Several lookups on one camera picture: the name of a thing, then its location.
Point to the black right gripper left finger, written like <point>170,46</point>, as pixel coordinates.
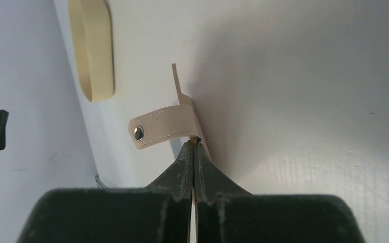
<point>159,212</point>

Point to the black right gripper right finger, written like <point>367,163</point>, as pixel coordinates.
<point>228,213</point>

